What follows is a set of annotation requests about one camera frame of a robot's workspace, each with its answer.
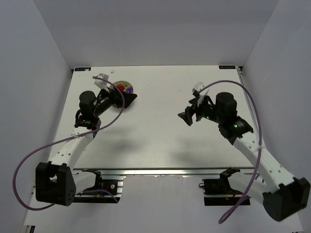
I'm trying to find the red half-round lego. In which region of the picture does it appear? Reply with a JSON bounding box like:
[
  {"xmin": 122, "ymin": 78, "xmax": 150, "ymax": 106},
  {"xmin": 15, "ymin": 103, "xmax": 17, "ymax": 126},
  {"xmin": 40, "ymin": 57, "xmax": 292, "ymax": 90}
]
[{"xmin": 117, "ymin": 83, "xmax": 126, "ymax": 91}]

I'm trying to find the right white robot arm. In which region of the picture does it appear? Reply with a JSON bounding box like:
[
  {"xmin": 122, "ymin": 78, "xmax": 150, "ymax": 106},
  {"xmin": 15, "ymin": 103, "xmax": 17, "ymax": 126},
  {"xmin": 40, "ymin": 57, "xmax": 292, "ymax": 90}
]
[{"xmin": 178, "ymin": 91, "xmax": 311, "ymax": 222}]

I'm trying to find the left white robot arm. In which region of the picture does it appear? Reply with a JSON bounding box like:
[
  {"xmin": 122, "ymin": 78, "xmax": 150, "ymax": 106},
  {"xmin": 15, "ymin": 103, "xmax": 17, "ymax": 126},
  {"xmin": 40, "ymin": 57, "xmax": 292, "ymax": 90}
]
[{"xmin": 35, "ymin": 88, "xmax": 137, "ymax": 206}]

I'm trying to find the white round divided container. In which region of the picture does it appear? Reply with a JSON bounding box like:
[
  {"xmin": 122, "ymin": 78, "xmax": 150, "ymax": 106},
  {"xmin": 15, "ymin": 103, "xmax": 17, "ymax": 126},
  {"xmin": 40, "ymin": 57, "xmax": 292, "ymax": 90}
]
[{"xmin": 114, "ymin": 81, "xmax": 134, "ymax": 108}]

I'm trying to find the left blue table label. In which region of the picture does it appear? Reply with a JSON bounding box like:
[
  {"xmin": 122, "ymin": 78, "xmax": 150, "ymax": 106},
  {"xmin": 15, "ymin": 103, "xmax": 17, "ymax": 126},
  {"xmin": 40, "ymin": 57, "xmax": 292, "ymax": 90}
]
[{"xmin": 74, "ymin": 67, "xmax": 91, "ymax": 72}]

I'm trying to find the blue table label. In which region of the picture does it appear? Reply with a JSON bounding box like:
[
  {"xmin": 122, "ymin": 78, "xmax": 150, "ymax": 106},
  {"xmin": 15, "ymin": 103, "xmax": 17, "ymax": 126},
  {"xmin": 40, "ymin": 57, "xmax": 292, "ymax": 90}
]
[
  {"xmin": 219, "ymin": 65, "xmax": 236, "ymax": 69},
  {"xmin": 74, "ymin": 67, "xmax": 91, "ymax": 72}
]

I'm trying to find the right blue table label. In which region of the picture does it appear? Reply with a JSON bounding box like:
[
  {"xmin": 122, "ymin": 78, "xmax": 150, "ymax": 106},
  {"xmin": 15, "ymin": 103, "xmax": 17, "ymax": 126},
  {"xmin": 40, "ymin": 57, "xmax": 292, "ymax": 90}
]
[{"xmin": 219, "ymin": 65, "xmax": 236, "ymax": 69}]

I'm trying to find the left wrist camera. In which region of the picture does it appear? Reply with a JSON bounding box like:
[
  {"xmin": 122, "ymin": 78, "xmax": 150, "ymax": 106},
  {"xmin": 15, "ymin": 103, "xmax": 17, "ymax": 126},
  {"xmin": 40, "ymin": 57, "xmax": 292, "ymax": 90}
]
[{"xmin": 92, "ymin": 73, "xmax": 109, "ymax": 92}]

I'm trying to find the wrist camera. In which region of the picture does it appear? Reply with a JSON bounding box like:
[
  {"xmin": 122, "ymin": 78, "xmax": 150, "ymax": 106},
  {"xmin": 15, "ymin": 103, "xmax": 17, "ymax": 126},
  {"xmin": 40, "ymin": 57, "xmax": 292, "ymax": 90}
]
[
  {"xmin": 191, "ymin": 82, "xmax": 209, "ymax": 106},
  {"xmin": 92, "ymin": 73, "xmax": 109, "ymax": 92}
]

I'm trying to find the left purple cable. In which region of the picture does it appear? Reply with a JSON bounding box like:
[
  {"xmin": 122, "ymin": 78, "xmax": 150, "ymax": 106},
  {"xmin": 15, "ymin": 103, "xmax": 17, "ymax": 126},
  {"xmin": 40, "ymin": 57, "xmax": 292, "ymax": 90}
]
[{"xmin": 12, "ymin": 75, "xmax": 126, "ymax": 211}]

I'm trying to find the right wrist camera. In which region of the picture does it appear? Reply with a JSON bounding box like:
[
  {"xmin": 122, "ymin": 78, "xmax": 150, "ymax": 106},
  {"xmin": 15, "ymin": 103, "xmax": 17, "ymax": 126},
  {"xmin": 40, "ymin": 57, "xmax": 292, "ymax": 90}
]
[{"xmin": 191, "ymin": 82, "xmax": 209, "ymax": 106}]

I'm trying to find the aluminium table frame rail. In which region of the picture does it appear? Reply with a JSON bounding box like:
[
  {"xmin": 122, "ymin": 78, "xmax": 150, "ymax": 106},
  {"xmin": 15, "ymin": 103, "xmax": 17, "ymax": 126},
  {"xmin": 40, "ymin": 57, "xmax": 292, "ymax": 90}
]
[{"xmin": 72, "ymin": 166, "xmax": 256, "ymax": 177}]

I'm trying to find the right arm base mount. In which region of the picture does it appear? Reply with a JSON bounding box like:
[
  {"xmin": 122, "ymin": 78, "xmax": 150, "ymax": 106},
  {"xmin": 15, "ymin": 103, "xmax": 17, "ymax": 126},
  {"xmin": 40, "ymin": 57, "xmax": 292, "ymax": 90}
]
[{"xmin": 198, "ymin": 167, "xmax": 253, "ymax": 207}]

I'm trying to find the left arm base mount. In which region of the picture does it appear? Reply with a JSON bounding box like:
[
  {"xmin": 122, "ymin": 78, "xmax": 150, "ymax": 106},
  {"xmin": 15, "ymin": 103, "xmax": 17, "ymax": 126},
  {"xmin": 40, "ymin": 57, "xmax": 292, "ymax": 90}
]
[{"xmin": 73, "ymin": 169, "xmax": 123, "ymax": 204}]

